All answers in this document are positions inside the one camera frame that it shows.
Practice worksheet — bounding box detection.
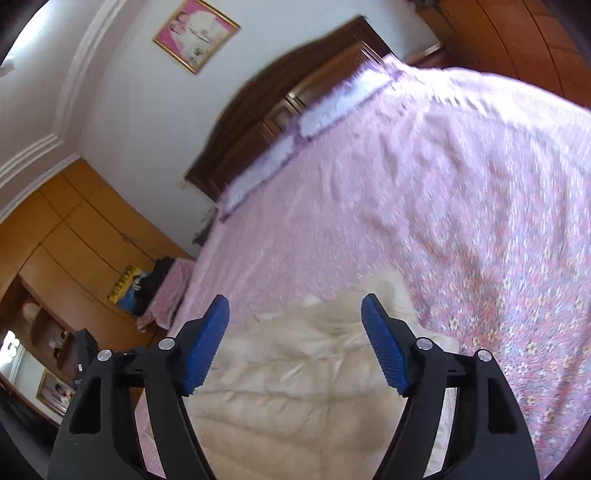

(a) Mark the white purple-frilled pillow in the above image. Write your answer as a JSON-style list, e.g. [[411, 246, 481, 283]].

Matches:
[[217, 138, 301, 223], [295, 65, 399, 140]]

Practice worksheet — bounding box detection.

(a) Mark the black bag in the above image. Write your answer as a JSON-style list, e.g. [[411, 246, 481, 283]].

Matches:
[[134, 257, 175, 315]]

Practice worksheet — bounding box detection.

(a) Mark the gold-framed wall picture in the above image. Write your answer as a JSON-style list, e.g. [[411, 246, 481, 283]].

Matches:
[[152, 0, 242, 75]]

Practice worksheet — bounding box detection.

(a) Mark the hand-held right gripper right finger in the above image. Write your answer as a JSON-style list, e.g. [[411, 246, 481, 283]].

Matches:
[[361, 293, 541, 480]]

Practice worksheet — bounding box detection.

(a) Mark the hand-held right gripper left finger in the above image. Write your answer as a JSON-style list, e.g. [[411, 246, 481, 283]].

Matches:
[[47, 294, 230, 480]]

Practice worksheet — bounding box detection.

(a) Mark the small framed photo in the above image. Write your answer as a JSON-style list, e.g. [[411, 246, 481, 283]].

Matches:
[[36, 369, 75, 415]]

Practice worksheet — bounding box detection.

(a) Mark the wooden dressing table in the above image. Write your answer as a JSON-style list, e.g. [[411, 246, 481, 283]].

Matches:
[[0, 272, 102, 439]]

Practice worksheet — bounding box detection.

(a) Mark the dark wooden headboard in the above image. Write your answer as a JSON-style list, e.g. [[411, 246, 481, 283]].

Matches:
[[185, 15, 395, 202]]

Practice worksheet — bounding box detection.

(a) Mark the orange wooden wardrobe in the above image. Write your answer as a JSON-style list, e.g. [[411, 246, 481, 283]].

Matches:
[[0, 159, 195, 326]]

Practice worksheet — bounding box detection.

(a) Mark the dark wooden nightstand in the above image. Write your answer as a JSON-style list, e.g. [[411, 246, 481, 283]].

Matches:
[[191, 208, 220, 248], [406, 41, 451, 69]]

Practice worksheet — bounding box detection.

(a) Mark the wooden cabinet with drawers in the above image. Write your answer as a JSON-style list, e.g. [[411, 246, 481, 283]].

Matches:
[[416, 0, 591, 112]]

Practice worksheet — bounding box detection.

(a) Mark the stool with pink cloth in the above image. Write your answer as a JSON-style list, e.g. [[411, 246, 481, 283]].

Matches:
[[136, 258, 197, 332]]

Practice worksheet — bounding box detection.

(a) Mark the pink floral bedspread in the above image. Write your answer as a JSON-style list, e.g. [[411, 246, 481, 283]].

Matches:
[[134, 55, 591, 480]]

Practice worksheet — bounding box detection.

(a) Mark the black box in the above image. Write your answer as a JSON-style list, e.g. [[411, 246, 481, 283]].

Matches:
[[74, 329, 99, 371]]

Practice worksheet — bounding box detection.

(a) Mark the beige puffer jacket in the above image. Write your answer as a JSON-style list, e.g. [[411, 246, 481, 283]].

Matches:
[[182, 272, 458, 480]]

